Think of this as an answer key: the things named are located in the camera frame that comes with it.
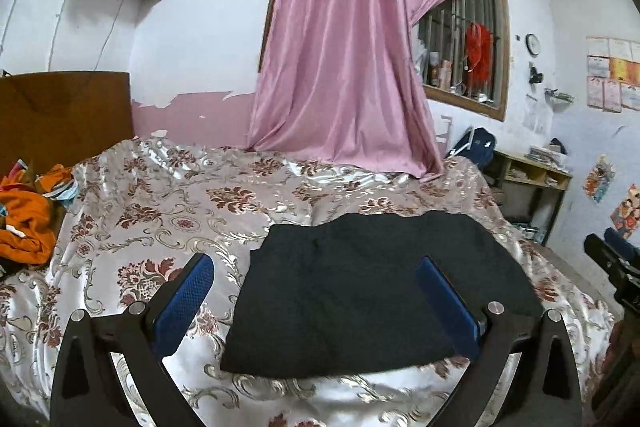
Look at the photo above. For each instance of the metal wall rack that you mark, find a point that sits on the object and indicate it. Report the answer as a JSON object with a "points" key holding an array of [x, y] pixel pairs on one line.
{"points": [[560, 96]]}

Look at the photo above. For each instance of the black garment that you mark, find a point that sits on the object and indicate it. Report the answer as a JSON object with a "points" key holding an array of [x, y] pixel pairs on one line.
{"points": [[370, 292]]}

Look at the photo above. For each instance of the orange clothes pile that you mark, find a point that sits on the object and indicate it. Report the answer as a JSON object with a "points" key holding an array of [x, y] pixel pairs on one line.
{"points": [[27, 222]]}

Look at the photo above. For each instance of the blue backpack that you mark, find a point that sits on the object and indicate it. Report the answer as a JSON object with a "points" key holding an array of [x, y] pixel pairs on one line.
{"points": [[477, 146]]}

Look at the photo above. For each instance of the wooden desk shelf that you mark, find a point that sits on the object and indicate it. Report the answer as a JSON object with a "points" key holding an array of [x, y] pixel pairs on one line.
{"points": [[530, 187]]}

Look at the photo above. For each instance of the large colourful wall poster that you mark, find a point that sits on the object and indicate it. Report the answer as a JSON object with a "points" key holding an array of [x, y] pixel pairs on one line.
{"points": [[627, 214]]}

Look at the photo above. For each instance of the wooden headboard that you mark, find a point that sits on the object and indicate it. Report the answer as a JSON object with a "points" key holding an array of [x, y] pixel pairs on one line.
{"points": [[60, 117]]}

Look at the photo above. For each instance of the stack of books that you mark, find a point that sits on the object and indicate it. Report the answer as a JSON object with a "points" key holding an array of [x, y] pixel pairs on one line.
{"points": [[545, 157]]}

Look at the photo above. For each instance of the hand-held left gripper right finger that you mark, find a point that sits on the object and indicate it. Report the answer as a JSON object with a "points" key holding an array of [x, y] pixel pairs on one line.
{"points": [[447, 302]]}

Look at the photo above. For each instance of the red hanging decoration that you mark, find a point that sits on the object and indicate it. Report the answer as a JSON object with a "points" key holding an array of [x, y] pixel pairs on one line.
{"points": [[478, 54]]}

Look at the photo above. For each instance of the floral bedspread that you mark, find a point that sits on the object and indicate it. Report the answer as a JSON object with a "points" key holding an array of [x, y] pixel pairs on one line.
{"points": [[165, 217]]}

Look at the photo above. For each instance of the white paper on wall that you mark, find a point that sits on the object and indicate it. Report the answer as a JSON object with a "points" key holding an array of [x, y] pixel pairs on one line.
{"points": [[536, 114]]}

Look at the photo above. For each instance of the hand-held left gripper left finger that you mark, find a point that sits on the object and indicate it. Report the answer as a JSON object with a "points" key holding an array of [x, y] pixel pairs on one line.
{"points": [[182, 302]]}

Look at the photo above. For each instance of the pink curtain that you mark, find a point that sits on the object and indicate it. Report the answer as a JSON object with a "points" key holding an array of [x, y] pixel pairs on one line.
{"points": [[345, 57]]}

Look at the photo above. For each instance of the wall certificates group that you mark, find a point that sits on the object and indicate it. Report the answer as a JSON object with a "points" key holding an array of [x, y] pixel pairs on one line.
{"points": [[612, 74]]}

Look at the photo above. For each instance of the bottles on window sill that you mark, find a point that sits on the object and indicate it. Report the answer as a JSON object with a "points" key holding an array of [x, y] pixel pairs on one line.
{"points": [[440, 72]]}

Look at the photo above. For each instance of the barred wooden window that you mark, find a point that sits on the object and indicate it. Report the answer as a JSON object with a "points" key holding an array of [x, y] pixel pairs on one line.
{"points": [[450, 32]]}

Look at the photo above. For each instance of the round wall clock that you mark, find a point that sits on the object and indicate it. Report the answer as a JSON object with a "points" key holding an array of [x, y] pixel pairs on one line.
{"points": [[533, 44]]}

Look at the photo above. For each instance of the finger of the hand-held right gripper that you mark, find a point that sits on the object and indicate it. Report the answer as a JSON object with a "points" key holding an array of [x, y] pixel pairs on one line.
{"points": [[612, 254]]}

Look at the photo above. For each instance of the small colourful wall poster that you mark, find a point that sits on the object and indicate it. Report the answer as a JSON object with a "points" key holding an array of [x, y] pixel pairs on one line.
{"points": [[598, 179]]}

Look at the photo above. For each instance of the black wall-mounted device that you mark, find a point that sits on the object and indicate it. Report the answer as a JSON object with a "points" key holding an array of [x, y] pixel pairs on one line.
{"points": [[536, 73]]}

